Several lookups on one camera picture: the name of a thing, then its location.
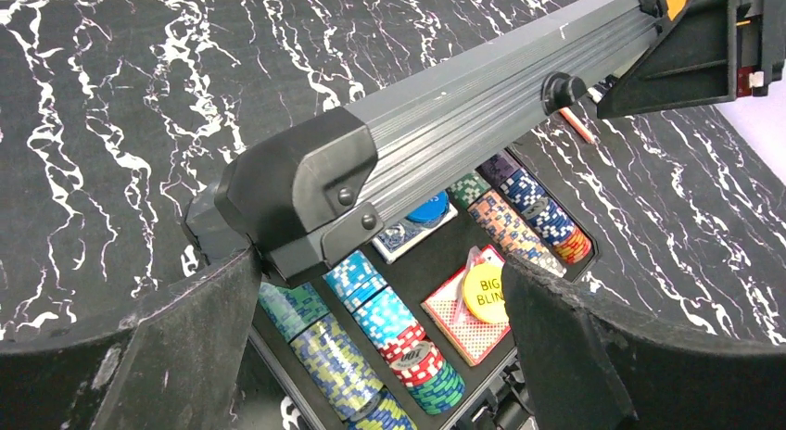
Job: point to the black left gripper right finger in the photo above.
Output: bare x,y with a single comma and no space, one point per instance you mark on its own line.
592,363

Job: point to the light blue chip stack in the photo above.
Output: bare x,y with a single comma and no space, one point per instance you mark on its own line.
398,337

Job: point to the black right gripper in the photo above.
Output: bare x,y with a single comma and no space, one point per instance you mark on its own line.
693,61

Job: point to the black poker set case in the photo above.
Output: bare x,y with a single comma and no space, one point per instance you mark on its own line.
306,198

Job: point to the purple chip stack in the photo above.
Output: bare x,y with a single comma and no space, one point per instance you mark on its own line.
497,169

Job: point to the orange red chip stack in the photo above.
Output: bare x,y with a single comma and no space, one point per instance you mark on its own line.
574,248

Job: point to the orange pencil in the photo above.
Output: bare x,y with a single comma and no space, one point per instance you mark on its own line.
578,125

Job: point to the red poker card deck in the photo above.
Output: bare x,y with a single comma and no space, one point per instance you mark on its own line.
472,338

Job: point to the red triangle card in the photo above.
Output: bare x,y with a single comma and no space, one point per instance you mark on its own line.
474,257

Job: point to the blue dealer button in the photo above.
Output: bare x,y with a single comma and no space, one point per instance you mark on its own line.
432,211

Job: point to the blue poker card deck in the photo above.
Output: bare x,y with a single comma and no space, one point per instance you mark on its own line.
401,237

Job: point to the blue white chip stack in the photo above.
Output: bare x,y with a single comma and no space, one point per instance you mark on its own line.
539,210

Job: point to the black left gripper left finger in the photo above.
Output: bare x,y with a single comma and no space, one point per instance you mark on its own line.
166,361

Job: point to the yellow round button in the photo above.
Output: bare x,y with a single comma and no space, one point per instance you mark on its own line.
483,295

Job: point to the orange blue chip stack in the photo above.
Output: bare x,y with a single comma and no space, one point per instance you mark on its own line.
511,233

